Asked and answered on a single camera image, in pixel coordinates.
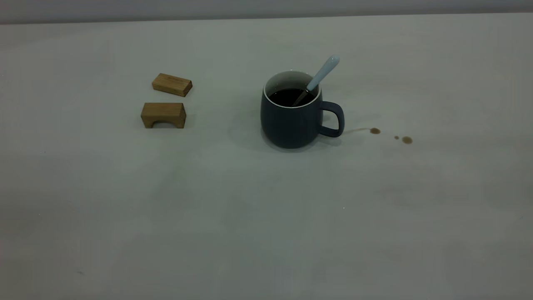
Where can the dark coffee liquid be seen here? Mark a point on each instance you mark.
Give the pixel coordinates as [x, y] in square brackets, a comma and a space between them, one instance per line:
[283, 96]

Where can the rectangular wooden block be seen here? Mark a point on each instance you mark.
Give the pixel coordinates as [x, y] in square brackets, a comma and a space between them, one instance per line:
[170, 84]

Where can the arched wooden block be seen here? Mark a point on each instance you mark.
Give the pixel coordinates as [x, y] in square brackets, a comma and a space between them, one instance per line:
[164, 110]

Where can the round brown coffee stain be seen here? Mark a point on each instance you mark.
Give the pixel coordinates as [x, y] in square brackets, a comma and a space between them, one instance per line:
[407, 140]

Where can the streaked brown coffee stain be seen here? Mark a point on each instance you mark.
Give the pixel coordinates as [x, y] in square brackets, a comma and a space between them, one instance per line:
[375, 131]

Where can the dark grey ceramic mug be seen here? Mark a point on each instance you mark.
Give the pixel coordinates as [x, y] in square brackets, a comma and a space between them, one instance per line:
[287, 125]

